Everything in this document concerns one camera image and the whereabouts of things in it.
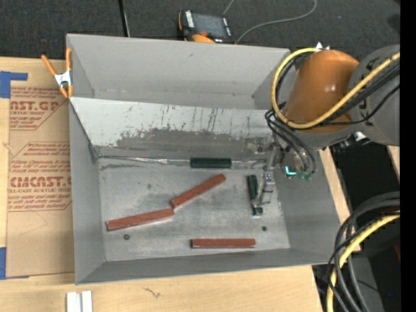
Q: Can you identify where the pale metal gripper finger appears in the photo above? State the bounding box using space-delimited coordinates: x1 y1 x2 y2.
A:
261 173 276 205
252 183 265 210

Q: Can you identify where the red-brown flat block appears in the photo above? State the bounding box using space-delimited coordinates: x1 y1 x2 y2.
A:
105 207 176 232
169 173 227 209
189 237 257 250

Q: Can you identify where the grey metal bin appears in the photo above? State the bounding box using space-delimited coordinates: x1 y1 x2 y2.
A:
65 33 341 286

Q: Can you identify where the brown cardboard board red print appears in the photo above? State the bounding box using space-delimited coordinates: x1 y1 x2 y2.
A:
0 56 77 280

